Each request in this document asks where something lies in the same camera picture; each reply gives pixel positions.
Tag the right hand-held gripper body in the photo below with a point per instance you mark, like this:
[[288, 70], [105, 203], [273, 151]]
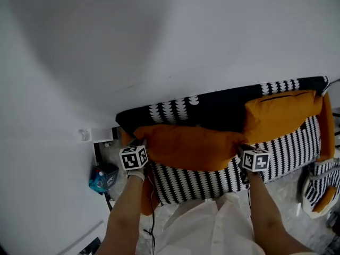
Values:
[[255, 161]]

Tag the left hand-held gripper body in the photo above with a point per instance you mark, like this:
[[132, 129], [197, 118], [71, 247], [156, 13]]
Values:
[[132, 158]]

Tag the orange black white patterned sofa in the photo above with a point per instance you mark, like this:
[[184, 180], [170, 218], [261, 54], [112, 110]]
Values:
[[202, 185]]

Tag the person's left forearm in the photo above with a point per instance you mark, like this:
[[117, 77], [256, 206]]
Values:
[[122, 216]]

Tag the person's right forearm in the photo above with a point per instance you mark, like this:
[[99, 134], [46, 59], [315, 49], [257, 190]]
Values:
[[268, 216]]

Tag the white wristband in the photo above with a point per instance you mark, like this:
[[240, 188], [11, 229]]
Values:
[[136, 174]]

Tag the small white floor object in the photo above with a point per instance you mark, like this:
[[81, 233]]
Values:
[[107, 144]]

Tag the dark teal trash bin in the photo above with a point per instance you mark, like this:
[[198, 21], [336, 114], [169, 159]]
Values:
[[110, 177]]

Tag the bottle with red cap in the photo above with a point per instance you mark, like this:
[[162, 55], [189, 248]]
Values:
[[99, 172]]

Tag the blue plastic bag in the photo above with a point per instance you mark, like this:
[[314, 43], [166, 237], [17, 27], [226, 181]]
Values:
[[96, 186]]

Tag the person's white shirt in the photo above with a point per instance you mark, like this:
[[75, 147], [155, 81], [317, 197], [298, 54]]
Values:
[[207, 227]]

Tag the black metal stand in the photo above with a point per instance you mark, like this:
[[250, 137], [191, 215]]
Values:
[[337, 137]]

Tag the small white wall fitting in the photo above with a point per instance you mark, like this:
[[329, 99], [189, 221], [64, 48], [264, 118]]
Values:
[[83, 134]]

